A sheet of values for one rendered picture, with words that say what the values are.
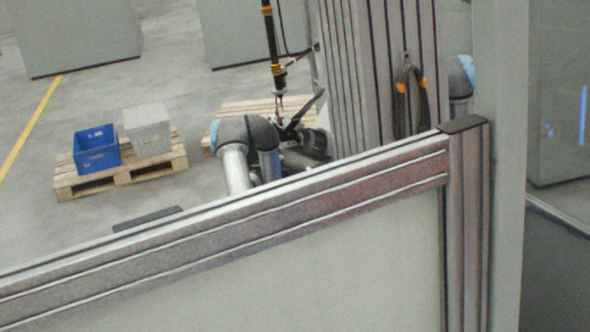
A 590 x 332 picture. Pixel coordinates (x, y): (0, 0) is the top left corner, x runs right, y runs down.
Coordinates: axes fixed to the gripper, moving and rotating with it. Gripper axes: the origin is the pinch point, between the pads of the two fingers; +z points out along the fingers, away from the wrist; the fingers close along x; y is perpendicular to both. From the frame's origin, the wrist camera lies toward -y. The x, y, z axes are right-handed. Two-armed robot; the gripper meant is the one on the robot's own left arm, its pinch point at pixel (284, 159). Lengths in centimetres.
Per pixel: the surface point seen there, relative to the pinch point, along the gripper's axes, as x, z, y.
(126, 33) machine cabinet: 14, 463, 568
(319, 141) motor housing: 3.4, 25.6, -3.0
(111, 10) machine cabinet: -26, 454, 575
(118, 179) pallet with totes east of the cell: 82, 126, 272
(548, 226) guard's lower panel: 36, 16, -104
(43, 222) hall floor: 87, 55, 296
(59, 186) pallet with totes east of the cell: 71, 89, 307
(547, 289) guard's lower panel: 66, 15, -102
